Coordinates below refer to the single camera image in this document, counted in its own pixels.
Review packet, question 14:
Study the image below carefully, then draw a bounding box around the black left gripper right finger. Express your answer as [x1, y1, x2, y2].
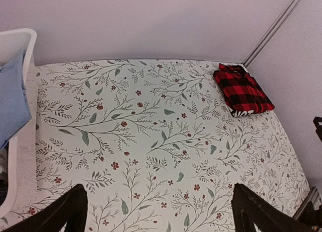
[231, 183, 312, 232]

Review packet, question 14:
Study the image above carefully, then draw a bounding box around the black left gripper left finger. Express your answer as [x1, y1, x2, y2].
[5, 184, 88, 232]

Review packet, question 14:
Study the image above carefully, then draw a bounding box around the light blue long sleeve shirt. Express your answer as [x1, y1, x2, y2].
[1, 51, 32, 148]

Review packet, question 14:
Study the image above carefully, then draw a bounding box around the floral patterned table cloth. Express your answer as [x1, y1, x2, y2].
[1, 59, 310, 231]

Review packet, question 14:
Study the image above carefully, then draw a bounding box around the red black plaid folded shirt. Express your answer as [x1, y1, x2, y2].
[213, 63, 275, 117]

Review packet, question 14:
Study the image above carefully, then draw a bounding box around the white plastic bin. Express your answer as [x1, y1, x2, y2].
[1, 28, 37, 217]

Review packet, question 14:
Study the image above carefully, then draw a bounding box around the right aluminium frame post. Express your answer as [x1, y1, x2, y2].
[242, 0, 301, 67]

